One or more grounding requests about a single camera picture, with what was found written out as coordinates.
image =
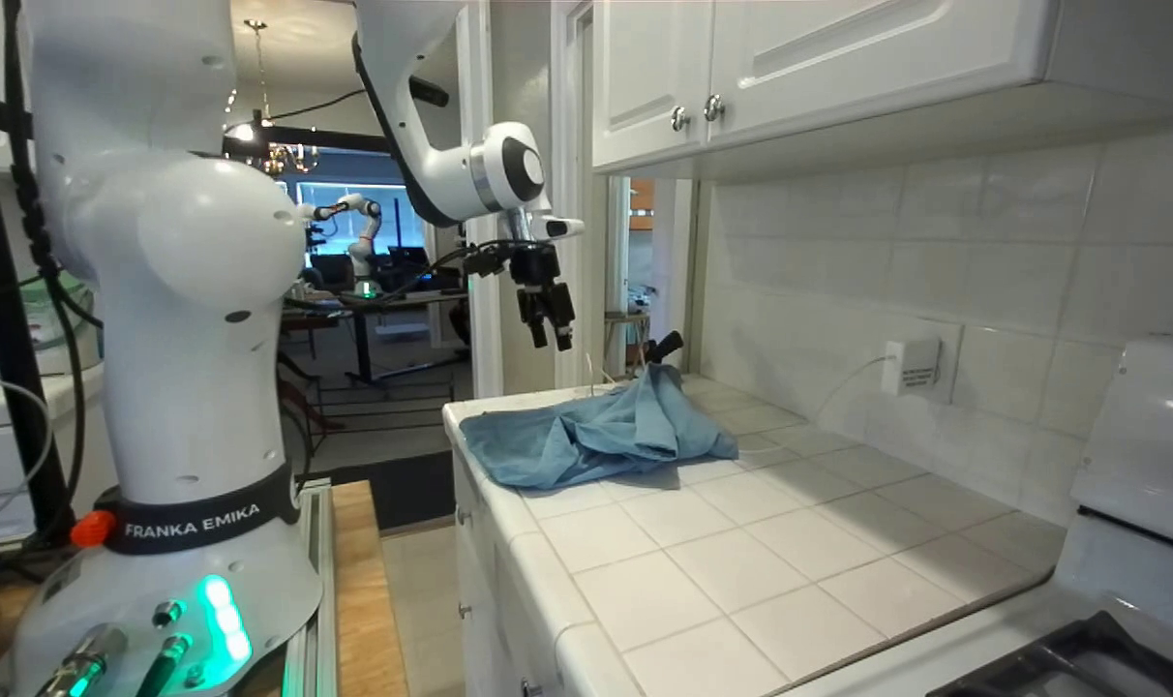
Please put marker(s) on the small white background robot arm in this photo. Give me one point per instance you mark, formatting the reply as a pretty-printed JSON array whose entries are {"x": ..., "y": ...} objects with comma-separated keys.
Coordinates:
[{"x": 366, "y": 237}]

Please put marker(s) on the bright blue screen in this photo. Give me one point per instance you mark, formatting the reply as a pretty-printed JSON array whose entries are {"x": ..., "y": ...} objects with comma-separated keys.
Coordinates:
[{"x": 338, "y": 175}]

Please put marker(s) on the wooden cart board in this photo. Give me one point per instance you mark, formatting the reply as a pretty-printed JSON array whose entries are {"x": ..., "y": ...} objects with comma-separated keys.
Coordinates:
[{"x": 366, "y": 607}]

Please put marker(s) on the silver cabinet knob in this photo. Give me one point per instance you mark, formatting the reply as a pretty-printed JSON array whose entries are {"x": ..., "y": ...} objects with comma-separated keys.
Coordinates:
[
  {"x": 684, "y": 116},
  {"x": 717, "y": 104}
]

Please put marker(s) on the white base cabinet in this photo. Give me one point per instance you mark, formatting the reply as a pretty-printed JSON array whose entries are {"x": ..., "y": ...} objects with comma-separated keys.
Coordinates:
[{"x": 508, "y": 607}]

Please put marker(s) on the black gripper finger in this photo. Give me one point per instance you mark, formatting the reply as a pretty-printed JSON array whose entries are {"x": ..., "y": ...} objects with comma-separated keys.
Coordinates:
[
  {"x": 564, "y": 316},
  {"x": 535, "y": 319}
]

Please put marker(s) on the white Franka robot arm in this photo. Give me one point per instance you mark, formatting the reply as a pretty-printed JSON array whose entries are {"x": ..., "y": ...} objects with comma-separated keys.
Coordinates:
[{"x": 158, "y": 363}]

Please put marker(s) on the dark background desk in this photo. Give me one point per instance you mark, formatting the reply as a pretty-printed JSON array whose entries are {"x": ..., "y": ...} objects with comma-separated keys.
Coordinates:
[{"x": 391, "y": 324}]

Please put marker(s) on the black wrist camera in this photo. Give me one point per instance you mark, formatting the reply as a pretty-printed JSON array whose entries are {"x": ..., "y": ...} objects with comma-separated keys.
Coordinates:
[{"x": 486, "y": 256}]

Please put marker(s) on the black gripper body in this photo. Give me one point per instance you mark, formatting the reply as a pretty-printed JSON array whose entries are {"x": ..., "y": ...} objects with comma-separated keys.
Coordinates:
[{"x": 530, "y": 267}]

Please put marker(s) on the dark box under cart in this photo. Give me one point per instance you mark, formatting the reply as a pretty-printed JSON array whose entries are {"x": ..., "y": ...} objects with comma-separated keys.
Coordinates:
[{"x": 411, "y": 488}]

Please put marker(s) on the white wall cabinet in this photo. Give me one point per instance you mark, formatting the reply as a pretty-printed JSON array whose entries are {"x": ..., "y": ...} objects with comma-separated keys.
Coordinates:
[{"x": 869, "y": 53}]

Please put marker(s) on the white wall outlet with charger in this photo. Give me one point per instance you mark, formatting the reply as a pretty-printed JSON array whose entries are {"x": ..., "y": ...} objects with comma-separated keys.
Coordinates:
[{"x": 925, "y": 363}]

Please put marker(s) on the ceiling chandelier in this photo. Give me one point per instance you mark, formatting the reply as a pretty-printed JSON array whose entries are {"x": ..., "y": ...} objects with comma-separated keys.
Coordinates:
[{"x": 281, "y": 151}]

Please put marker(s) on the blue pillowcase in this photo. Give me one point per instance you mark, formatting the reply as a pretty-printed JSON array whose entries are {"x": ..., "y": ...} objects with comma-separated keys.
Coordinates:
[{"x": 586, "y": 439}]

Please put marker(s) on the white kitchen stove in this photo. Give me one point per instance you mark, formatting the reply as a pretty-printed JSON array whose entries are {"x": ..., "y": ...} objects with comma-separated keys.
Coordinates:
[{"x": 1139, "y": 439}]

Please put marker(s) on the orange round knob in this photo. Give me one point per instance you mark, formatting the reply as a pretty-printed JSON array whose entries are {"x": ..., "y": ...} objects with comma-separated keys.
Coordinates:
[{"x": 93, "y": 528}]

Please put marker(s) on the black camera bar on boom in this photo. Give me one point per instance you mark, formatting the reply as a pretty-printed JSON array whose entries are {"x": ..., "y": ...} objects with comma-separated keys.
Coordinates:
[{"x": 429, "y": 95}]

